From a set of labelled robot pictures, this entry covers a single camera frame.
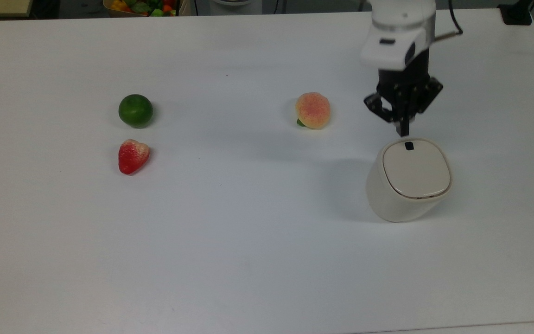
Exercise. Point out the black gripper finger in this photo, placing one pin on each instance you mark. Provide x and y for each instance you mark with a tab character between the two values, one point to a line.
400	126
407	125

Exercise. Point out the beige garbage bin with lid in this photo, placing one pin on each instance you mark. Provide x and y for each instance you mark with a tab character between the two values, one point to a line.
408	181

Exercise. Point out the white round base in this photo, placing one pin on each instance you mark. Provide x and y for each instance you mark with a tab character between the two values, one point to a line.
235	4

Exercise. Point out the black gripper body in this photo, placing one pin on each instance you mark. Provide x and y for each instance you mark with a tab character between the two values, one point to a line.
406	90

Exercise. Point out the orange pink toy peach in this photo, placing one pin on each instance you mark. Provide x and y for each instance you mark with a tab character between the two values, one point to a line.
313	110

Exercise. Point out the basket of toy fruit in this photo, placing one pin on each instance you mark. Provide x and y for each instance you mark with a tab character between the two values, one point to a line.
142	7

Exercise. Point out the wooden board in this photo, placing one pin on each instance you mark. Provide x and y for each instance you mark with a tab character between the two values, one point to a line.
0	7

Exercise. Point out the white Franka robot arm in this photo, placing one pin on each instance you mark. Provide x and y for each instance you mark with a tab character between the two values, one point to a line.
399	32

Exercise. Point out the green toy lime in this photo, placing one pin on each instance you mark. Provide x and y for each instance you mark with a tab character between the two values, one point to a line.
135	111

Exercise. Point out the red toy strawberry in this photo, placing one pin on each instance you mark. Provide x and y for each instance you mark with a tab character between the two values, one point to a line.
132	157

